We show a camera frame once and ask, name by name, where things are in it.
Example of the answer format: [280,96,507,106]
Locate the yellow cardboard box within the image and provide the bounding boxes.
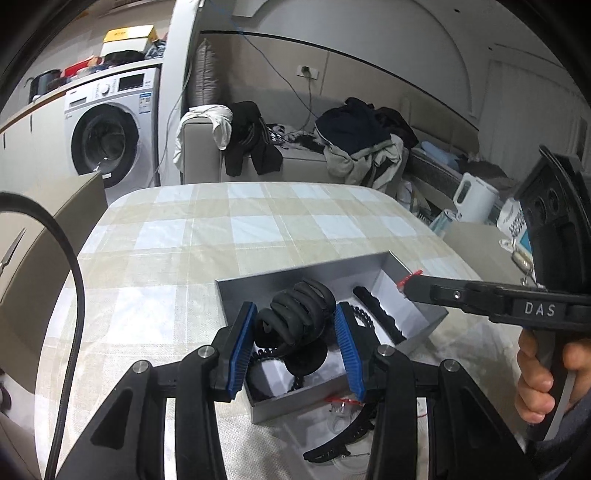
[102,25,156,45]

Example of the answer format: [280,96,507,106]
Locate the white cloth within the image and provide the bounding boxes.
[174,105,233,172]

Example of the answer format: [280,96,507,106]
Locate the clear plastic disc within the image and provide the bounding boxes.
[329,406,371,463]

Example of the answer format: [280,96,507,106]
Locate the black spiral hair tie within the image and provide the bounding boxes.
[247,345,306,398]

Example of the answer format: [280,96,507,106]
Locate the thick black cable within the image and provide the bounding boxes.
[0,193,87,480]

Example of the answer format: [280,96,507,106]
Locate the light blue cloth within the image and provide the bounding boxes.
[418,141,459,163]

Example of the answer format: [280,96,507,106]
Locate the dark clothes pile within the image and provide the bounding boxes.
[315,97,419,155]

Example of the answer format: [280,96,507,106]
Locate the black wavy hair clip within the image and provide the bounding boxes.
[352,286,408,346]

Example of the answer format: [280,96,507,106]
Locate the person's right hand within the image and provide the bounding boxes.
[515,330,591,424]

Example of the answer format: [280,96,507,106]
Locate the grey sofa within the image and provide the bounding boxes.
[178,111,509,217]

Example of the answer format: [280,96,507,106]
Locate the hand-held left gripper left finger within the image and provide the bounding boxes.
[58,302,258,480]

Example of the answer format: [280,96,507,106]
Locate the small silver trinket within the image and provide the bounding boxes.
[512,239,537,283]

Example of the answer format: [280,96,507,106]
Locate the person's right forearm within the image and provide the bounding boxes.
[526,397,591,480]

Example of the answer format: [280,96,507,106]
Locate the grey pillow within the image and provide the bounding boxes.
[191,39,228,110]

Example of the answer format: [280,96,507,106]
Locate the white kitchen counter cabinet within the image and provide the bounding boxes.
[0,88,77,182]

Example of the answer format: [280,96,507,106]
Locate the white electric kettle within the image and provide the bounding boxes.
[452,172,501,225]

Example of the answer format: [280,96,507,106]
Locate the black claw hair clip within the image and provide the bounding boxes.
[253,278,337,377]

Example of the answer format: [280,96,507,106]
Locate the white washing machine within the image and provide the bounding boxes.
[64,65,163,190]

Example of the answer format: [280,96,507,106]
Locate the red tag clear packet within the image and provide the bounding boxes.
[323,394,365,416]

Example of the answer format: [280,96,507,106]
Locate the black electric pot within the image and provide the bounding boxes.
[30,69,64,103]

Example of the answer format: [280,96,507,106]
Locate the black beaded spiral bracelet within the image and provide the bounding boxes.
[344,302,376,329]

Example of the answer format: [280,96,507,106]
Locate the metal scissors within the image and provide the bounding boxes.
[0,227,27,278]

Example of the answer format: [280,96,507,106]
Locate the thin black power cable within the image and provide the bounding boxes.
[277,74,319,139]

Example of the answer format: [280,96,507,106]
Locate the black garment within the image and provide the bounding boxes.
[225,102,284,177]

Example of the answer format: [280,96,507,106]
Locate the grey cardboard box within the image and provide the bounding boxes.
[216,250,450,424]

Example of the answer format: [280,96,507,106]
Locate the large brown cardboard box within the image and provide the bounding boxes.
[0,172,105,398]

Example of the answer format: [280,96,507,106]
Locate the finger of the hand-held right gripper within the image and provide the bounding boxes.
[404,274,579,325]

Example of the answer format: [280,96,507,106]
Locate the flat brown cardboard box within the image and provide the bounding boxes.
[441,220,536,283]

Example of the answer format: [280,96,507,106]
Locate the white bag yellow circle print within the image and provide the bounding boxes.
[496,198,536,260]

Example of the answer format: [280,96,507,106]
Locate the grey white garment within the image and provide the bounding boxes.
[323,134,411,191]

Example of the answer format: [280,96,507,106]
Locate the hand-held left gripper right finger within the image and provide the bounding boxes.
[335,304,539,480]

